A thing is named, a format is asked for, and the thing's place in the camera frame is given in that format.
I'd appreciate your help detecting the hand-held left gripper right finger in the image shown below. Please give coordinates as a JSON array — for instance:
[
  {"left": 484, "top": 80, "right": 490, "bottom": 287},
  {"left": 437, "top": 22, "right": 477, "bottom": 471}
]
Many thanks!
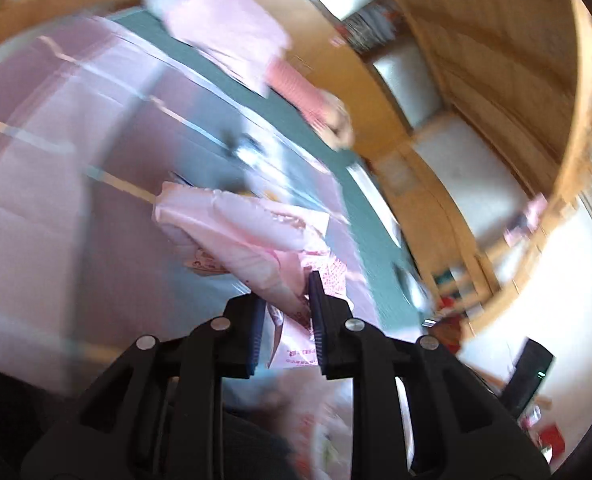
[{"left": 307, "top": 270, "right": 553, "bottom": 480}]

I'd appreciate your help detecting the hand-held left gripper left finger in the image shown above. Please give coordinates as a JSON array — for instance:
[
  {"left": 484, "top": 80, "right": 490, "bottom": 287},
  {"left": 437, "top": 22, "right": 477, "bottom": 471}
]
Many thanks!
[{"left": 18, "top": 294, "right": 268, "bottom": 480}]

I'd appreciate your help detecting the pink plastic bag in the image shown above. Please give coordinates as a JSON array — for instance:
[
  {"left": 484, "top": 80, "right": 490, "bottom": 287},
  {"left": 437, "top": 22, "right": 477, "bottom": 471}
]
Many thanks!
[{"left": 151, "top": 180, "right": 359, "bottom": 441}]

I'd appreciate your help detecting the pink checked blanket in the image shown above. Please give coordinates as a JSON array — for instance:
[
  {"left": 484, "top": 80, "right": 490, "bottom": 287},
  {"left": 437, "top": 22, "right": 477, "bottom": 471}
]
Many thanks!
[{"left": 0, "top": 19, "right": 417, "bottom": 366}]

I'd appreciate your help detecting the row of books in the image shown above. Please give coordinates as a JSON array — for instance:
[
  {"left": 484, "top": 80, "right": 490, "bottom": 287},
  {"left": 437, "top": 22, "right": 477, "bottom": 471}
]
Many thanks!
[{"left": 340, "top": 2, "right": 408, "bottom": 55}]

